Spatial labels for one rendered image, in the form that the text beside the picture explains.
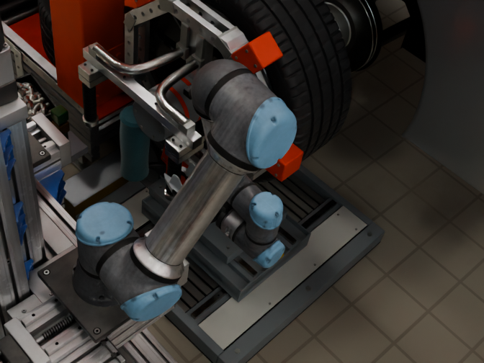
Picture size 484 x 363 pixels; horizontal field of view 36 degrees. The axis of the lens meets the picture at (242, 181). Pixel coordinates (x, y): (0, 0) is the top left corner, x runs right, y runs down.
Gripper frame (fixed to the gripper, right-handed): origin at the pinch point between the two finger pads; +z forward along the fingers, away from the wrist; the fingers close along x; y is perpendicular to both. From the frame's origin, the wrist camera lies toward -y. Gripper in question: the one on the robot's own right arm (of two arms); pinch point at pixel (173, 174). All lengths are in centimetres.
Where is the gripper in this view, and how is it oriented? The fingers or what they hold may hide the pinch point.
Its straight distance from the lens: 191.4
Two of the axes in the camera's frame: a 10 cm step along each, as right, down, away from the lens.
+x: -7.0, 5.0, -5.2
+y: 1.2, -6.3, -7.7
